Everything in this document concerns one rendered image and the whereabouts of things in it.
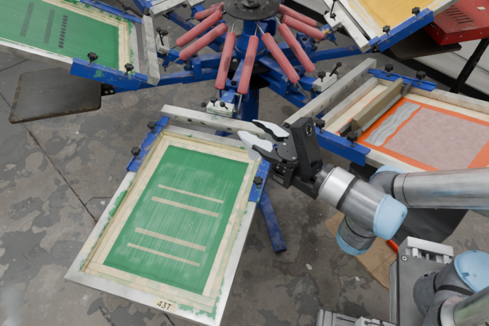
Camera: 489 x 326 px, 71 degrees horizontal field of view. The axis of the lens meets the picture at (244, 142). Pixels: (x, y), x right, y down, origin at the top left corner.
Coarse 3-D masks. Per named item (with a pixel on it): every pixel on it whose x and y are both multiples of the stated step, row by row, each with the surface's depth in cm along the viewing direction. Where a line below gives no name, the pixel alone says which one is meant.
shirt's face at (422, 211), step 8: (360, 168) 158; (368, 168) 158; (376, 168) 158; (368, 176) 155; (416, 208) 144; (424, 208) 144; (432, 208) 144; (440, 208) 144; (424, 216) 142; (432, 216) 142; (440, 216) 142; (448, 216) 142; (456, 216) 142; (440, 224) 140; (448, 224) 140; (456, 224) 140; (448, 232) 138
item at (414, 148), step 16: (368, 128) 155; (400, 128) 151; (368, 144) 147; (384, 144) 145; (400, 144) 143; (416, 144) 142; (432, 144) 140; (448, 144) 138; (400, 160) 137; (416, 160) 135; (432, 160) 133; (448, 160) 132; (464, 160) 130; (480, 160) 129
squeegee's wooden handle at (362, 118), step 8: (400, 80) 161; (392, 88) 157; (400, 88) 162; (384, 96) 154; (392, 96) 159; (368, 104) 152; (376, 104) 151; (384, 104) 157; (360, 112) 148; (368, 112) 149; (376, 112) 154; (352, 120) 146; (360, 120) 146; (368, 120) 151; (352, 128) 149
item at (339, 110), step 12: (372, 84) 176; (384, 84) 178; (360, 96) 172; (432, 96) 162; (444, 96) 158; (456, 96) 155; (336, 108) 165; (348, 108) 168; (468, 108) 153; (480, 108) 149; (372, 156) 136; (408, 168) 128
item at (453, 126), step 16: (416, 112) 157; (432, 112) 155; (448, 112) 153; (416, 128) 149; (432, 128) 147; (448, 128) 145; (464, 128) 144; (480, 128) 142; (464, 144) 137; (480, 144) 135
